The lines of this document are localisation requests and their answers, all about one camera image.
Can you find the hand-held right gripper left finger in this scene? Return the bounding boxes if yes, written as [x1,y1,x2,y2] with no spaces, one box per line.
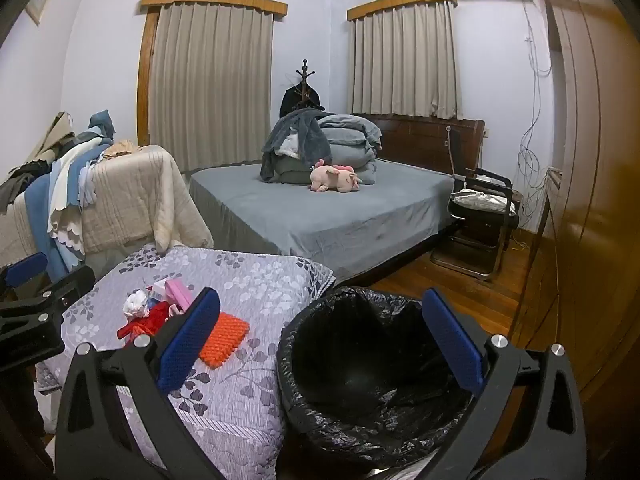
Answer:
[54,287,236,480]

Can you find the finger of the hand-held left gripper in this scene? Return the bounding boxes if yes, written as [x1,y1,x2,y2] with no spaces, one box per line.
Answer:
[0,266,96,323]
[0,251,50,291]

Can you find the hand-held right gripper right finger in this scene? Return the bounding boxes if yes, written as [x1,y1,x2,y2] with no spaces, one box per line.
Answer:
[421,287,588,480]

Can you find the orange foam net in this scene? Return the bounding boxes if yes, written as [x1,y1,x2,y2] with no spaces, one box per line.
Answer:
[199,311,251,370]

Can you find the red cloth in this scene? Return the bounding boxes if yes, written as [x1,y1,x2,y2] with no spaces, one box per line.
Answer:
[117,301,173,347]

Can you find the pink box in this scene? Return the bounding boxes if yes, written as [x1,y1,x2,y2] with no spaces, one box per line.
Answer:
[164,280,194,315]

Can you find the grey-white paper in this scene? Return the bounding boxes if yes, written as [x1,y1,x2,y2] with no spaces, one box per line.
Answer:
[122,290,149,319]

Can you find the bin with black bag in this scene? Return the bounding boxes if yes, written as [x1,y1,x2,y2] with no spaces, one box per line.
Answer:
[276,286,493,467]

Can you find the blue white scalloped cloth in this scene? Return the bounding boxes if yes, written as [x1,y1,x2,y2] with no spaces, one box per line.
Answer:
[25,110,118,278]

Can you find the dark clothes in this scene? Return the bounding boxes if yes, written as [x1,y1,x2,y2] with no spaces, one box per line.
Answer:
[0,160,51,211]

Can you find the floral grey quilt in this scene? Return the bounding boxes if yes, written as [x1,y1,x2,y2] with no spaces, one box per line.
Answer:
[35,245,336,480]

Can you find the black metal chair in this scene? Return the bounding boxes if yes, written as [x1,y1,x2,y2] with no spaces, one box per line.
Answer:
[431,162,521,281]

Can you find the beige quilt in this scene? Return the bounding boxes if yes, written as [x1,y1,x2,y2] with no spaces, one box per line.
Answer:
[0,145,215,268]

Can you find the tan cloth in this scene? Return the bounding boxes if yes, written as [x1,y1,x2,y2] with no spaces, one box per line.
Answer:
[30,112,76,166]

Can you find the pale chair cushion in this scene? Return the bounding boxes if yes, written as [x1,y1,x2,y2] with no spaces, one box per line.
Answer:
[451,190,518,216]

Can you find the peach cloth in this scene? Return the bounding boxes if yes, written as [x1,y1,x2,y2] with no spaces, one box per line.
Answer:
[102,140,141,160]

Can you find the bed with grey sheet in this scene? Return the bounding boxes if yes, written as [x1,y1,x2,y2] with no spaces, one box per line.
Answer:
[189,157,468,283]

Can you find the pink plush toy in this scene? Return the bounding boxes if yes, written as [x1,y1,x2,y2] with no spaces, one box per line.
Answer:
[309,159,362,194]

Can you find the dark wooden headboard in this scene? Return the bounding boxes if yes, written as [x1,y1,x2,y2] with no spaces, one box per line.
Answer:
[351,112,486,176]

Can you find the wooden wardrobe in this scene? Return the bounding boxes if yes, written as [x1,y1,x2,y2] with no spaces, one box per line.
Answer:
[510,0,640,421]

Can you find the folded grey duvet pile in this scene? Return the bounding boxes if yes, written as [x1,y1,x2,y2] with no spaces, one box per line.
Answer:
[272,114,383,185]

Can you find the dark grey fleece blanket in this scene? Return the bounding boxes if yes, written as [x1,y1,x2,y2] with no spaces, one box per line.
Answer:
[260,108,333,181]

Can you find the wide beige curtain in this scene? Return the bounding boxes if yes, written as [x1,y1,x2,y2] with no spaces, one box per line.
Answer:
[149,0,275,173]

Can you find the black jacket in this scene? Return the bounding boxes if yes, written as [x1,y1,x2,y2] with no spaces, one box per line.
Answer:
[279,85,326,118]

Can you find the narrow beige curtain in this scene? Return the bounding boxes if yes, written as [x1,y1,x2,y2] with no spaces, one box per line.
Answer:
[351,0,460,121]

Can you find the wooden coat rack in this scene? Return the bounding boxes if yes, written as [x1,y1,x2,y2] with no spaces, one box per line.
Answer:
[292,59,313,111]

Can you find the long wooden pelmet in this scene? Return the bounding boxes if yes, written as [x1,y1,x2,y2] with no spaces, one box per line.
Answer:
[140,0,288,17]

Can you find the short wooden pelmet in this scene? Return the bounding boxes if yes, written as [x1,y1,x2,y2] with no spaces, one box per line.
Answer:
[346,0,458,22]

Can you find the hanging wall cables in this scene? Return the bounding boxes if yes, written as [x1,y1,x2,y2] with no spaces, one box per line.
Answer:
[517,0,556,226]

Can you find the wooden window frame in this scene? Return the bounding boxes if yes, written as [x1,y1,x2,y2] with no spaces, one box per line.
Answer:
[136,7,161,147]

